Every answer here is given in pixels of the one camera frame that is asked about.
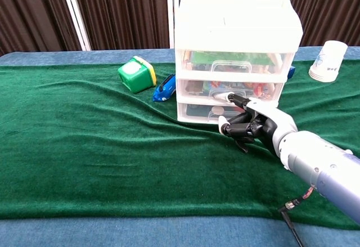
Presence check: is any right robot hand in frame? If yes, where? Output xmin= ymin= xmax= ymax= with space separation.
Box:
xmin=213 ymin=91 xmax=299 ymax=158

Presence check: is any clear drawer with toys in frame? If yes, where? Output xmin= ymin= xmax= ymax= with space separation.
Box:
xmin=177 ymin=78 xmax=285 ymax=101

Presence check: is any clear drawer with dark contents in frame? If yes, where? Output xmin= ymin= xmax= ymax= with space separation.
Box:
xmin=177 ymin=102 xmax=278 ymax=124

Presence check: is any clear drawer with green board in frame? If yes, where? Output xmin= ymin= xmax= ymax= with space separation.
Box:
xmin=178 ymin=50 xmax=290 ymax=76

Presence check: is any stack of white paper cups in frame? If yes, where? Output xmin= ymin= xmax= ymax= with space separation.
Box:
xmin=308 ymin=40 xmax=349 ymax=83

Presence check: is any blue toy train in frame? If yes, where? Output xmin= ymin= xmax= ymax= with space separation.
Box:
xmin=152 ymin=73 xmax=177 ymax=102

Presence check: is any green cube box yellow lid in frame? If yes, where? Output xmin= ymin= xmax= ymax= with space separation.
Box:
xmin=117 ymin=55 xmax=158 ymax=95

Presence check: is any green velvet cloth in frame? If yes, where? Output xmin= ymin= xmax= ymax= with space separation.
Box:
xmin=0 ymin=60 xmax=360 ymax=231

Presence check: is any blue table cover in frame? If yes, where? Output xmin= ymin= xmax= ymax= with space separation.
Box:
xmin=0 ymin=46 xmax=360 ymax=247

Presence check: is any black cable with connector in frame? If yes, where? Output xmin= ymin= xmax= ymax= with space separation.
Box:
xmin=278 ymin=186 xmax=316 ymax=247

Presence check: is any white plastic drawer unit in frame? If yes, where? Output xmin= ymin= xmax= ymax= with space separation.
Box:
xmin=174 ymin=0 xmax=304 ymax=124

